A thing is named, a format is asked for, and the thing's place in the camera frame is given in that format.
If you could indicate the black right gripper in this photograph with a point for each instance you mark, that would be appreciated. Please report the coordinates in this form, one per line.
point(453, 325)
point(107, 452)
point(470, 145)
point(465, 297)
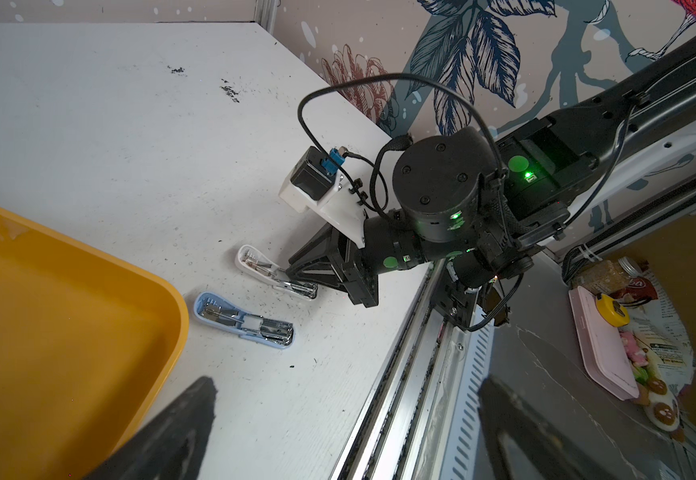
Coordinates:
point(330, 259)

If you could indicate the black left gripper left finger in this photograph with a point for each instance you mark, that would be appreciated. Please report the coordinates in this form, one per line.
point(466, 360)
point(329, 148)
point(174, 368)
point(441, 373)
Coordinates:
point(172, 445)

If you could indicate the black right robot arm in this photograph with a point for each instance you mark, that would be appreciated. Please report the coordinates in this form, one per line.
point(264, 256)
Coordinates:
point(486, 203)

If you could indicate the light blue stapler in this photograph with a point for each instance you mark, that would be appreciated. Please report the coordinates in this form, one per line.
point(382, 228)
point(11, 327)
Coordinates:
point(217, 312)

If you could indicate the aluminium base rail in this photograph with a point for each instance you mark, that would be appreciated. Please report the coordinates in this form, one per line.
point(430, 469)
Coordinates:
point(420, 420)

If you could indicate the snack packets on floor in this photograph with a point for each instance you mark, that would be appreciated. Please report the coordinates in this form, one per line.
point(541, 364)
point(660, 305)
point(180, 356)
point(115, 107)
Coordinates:
point(656, 341)

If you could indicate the yellow object on floor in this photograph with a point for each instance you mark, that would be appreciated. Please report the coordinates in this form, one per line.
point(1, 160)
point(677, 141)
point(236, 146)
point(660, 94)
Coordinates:
point(612, 311)

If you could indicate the pink tray on floor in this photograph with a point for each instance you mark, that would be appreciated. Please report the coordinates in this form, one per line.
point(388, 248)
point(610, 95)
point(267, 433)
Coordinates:
point(603, 354)

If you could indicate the aluminium frame corner post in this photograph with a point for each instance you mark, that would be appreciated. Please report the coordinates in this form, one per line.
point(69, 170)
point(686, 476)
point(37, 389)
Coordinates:
point(265, 14)

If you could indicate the yellow plastic tray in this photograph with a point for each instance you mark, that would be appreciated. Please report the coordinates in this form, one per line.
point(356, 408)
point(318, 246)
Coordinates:
point(87, 342)

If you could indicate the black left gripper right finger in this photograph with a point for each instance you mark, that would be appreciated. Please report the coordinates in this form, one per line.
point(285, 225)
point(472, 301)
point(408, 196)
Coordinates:
point(522, 444)

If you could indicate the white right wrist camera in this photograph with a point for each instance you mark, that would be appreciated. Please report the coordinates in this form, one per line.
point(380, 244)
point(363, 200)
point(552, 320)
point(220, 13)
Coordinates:
point(312, 186)

